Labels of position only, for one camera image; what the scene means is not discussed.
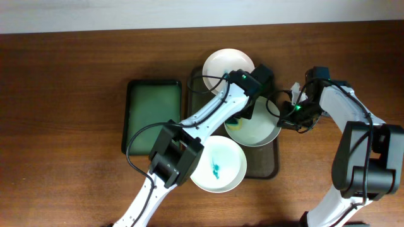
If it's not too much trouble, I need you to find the pale green plate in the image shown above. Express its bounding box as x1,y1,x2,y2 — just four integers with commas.
191,136,247,193

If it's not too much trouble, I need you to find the green yellow sponge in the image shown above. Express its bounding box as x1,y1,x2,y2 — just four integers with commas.
225,117,242,131

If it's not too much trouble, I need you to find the green water tray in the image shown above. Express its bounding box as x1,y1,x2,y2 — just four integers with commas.
121,79,182,153

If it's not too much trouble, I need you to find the pinkish white plate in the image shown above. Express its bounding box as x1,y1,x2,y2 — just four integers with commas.
202,49,255,90

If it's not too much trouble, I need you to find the pale grey plate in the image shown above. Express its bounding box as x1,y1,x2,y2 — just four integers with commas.
225,101,280,147

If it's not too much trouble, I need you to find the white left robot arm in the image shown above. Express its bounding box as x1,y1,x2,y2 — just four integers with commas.
114,64,274,227

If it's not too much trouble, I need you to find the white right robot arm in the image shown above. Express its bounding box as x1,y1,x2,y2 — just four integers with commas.
277,66,403,226

